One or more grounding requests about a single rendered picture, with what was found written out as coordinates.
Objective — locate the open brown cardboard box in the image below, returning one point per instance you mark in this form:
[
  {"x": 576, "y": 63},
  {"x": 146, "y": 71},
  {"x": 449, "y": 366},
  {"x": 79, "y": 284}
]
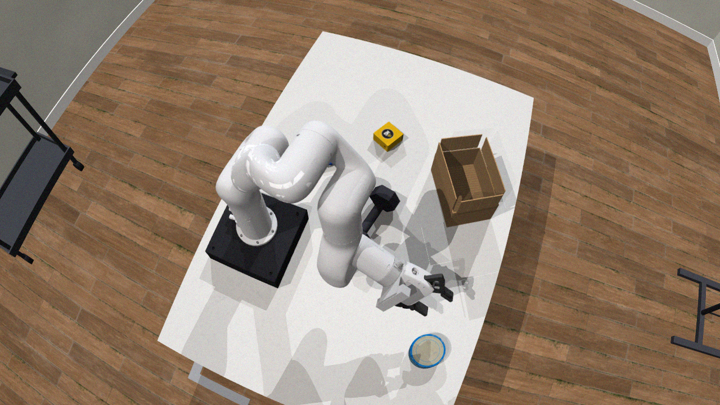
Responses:
[{"x": 464, "y": 175}]

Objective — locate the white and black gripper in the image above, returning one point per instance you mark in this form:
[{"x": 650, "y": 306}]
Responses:
[{"x": 421, "y": 284}]

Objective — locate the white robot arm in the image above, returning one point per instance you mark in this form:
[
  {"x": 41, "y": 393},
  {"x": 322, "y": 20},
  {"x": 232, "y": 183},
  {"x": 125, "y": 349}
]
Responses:
[{"x": 291, "y": 180}]

